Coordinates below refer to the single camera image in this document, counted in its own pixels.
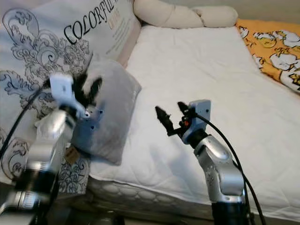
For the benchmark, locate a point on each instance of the yellow cartoon print blanket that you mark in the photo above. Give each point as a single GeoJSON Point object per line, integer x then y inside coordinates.
{"type": "Point", "coordinates": [267, 47]}

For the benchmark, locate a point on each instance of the grey pillow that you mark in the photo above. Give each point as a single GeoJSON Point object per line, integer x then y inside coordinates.
{"type": "Point", "coordinates": [117, 108]}

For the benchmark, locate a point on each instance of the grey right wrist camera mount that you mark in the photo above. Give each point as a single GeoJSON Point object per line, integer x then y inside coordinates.
{"type": "Point", "coordinates": [202, 112]}

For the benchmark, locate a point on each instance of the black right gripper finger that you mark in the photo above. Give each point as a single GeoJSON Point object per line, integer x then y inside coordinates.
{"type": "Point", "coordinates": [184, 110]}
{"type": "Point", "coordinates": [164, 119]}

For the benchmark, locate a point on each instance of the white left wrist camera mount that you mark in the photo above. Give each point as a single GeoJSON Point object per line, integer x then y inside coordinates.
{"type": "Point", "coordinates": [62, 91]}

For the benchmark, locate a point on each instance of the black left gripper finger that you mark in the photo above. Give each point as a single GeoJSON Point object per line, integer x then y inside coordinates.
{"type": "Point", "coordinates": [95, 90]}
{"type": "Point", "coordinates": [80, 86]}

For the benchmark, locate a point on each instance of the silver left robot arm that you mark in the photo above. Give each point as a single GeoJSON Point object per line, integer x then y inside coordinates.
{"type": "Point", "coordinates": [49, 138]}

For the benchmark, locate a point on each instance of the beige knotted bolster pillow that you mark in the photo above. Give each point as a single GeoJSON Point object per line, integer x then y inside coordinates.
{"type": "Point", "coordinates": [173, 16]}

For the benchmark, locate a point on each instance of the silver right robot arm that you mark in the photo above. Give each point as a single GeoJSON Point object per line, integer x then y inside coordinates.
{"type": "Point", "coordinates": [220, 164]}

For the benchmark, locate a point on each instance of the white quilted mattress cover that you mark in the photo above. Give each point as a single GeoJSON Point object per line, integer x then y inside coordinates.
{"type": "Point", "coordinates": [192, 61]}

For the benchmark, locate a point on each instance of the white quilt with grey ornaments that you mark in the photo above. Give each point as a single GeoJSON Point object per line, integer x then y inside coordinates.
{"type": "Point", "coordinates": [37, 47]}

